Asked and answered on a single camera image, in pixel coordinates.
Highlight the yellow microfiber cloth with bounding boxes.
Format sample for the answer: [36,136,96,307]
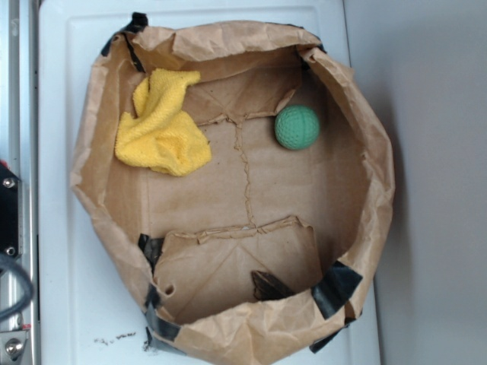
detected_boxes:
[114,68,212,177]

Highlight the brown paper bag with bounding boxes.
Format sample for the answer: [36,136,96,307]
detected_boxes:
[71,21,395,364]

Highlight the green dimpled ball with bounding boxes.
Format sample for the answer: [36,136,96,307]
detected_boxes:
[274,105,320,151]

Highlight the black tape strip right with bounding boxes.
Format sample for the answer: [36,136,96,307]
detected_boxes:
[311,261,363,319]

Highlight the black tape strip bottom-left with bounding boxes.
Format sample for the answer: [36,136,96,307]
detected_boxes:
[145,285,185,355]

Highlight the black tape strip top-left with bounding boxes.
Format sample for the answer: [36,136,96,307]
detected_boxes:
[100,12,148,59]

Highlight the black mounting plate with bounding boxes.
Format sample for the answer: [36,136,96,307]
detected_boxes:
[0,163,20,258]

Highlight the grey cable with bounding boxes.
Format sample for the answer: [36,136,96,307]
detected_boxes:
[0,252,35,322]

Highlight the aluminium frame rail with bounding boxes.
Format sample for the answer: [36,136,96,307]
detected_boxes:
[1,1,41,364]

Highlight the metal bracket with bolt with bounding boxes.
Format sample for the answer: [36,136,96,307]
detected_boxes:
[1,330,29,365]

